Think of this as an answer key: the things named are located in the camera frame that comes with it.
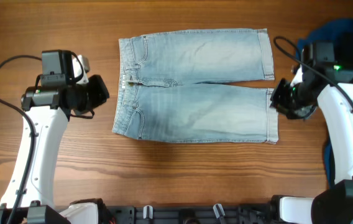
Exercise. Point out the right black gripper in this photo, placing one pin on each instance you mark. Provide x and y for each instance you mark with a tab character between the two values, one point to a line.
278	103

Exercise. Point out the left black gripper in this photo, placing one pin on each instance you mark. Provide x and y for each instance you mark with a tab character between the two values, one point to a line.
102	93

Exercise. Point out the light blue denim shorts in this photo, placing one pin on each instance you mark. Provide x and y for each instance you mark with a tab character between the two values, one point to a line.
185	87

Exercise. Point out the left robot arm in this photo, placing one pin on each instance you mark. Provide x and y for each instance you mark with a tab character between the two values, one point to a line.
62	91

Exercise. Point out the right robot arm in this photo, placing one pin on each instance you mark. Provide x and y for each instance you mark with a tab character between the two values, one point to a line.
324	83

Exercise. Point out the blue cloth garment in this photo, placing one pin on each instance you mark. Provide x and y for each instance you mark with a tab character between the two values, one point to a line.
331	31

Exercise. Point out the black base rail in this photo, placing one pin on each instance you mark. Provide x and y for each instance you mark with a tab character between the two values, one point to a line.
243	214

